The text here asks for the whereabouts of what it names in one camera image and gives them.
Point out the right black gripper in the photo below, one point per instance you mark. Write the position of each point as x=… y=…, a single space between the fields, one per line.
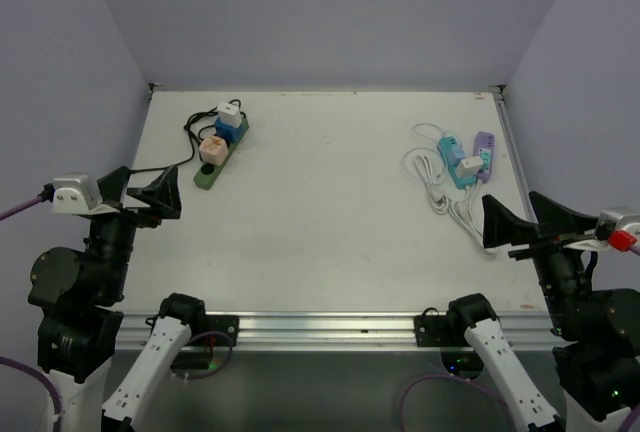
x=563 y=225

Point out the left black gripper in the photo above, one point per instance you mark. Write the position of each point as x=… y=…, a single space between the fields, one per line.
x=161 y=195

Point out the green power strip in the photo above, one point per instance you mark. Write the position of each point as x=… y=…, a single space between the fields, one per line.
x=207 y=174

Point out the pink cube adapter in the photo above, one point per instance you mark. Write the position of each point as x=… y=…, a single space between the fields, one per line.
x=213 y=150

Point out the blue cube adapter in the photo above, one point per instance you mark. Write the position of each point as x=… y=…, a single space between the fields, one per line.
x=231 y=134

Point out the white charger plug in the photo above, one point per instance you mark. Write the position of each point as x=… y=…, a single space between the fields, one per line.
x=230 y=114

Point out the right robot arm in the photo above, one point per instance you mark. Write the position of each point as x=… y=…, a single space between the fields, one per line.
x=598 y=369

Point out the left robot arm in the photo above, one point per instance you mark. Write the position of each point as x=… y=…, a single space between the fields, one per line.
x=77 y=290

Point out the white charger on teal strip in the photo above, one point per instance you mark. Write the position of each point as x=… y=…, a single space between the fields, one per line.
x=468 y=167

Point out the purple power strip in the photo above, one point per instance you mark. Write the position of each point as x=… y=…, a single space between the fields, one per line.
x=484 y=147

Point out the teal power strip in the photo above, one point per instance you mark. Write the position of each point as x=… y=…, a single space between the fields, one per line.
x=452 y=154

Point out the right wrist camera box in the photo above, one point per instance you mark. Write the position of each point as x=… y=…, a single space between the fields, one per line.
x=618 y=227

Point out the aluminium front rail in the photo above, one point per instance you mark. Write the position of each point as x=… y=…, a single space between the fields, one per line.
x=339 y=331

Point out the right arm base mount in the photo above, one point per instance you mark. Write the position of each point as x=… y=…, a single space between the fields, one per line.
x=432 y=329

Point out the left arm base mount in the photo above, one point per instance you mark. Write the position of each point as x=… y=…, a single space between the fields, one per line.
x=215 y=329

